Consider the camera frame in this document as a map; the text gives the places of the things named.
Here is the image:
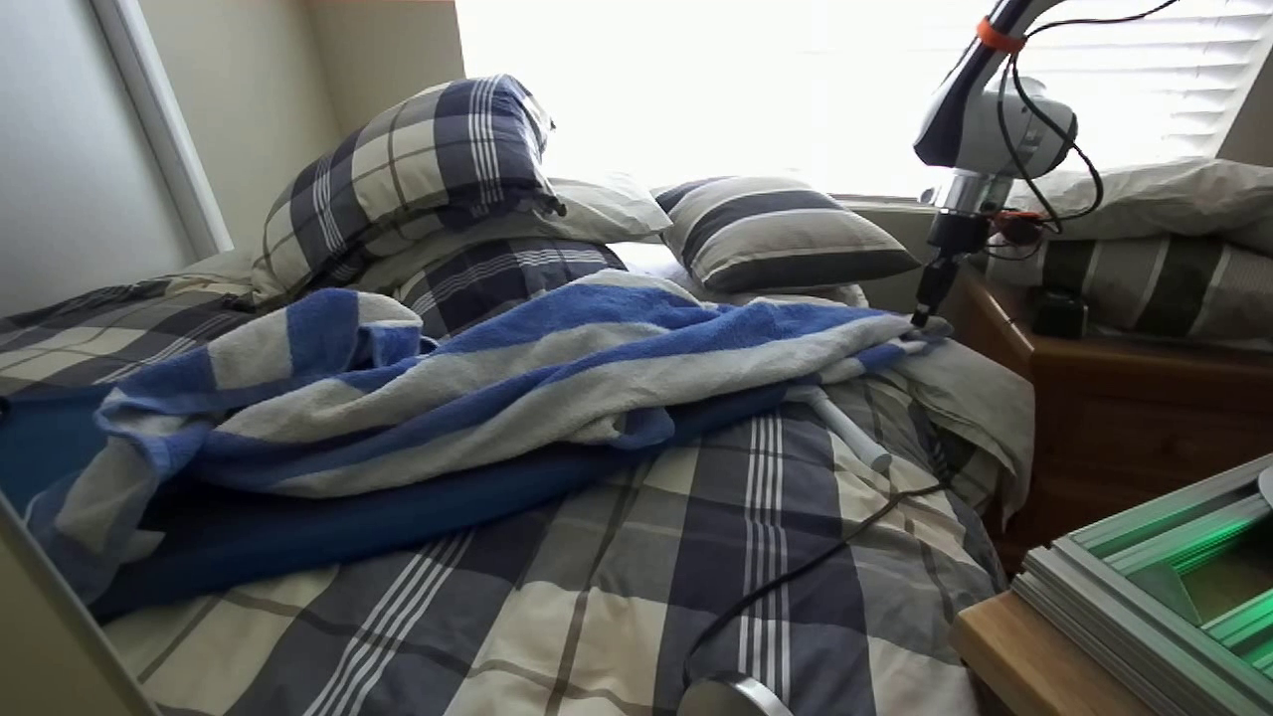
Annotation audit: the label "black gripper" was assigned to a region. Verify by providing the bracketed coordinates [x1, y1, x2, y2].
[912, 252, 959, 328]

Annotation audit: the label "blue white striped towel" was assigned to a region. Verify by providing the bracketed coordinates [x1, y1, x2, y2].
[23, 272, 934, 616]

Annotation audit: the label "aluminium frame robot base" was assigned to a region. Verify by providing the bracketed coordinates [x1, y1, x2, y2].
[1012, 459, 1273, 716]

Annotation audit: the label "white bed sheet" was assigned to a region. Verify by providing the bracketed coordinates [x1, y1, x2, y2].
[741, 283, 1041, 524]

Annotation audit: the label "grey navy striped pillow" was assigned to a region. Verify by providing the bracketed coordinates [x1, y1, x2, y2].
[656, 175, 916, 296]

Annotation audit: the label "wooden nightstand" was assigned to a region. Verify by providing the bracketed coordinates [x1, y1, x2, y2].
[947, 267, 1273, 716]

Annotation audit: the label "white pillow on nightstand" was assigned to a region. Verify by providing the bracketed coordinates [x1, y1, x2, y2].
[1012, 158, 1273, 255]

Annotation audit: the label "striped pillow on nightstand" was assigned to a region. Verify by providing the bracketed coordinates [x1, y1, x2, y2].
[987, 236, 1273, 352]

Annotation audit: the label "navy plaid duvet cover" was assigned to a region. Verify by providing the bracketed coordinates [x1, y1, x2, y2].
[0, 286, 1001, 716]

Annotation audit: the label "dark plaid pillow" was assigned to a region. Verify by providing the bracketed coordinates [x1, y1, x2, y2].
[399, 238, 619, 340]

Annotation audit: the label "navy plaid pillow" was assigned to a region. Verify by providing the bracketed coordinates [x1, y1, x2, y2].
[260, 77, 552, 291]

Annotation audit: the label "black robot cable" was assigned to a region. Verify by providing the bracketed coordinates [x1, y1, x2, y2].
[991, 0, 1180, 230]

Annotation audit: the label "black cable on bed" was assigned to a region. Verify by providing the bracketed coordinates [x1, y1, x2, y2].
[678, 478, 953, 693]

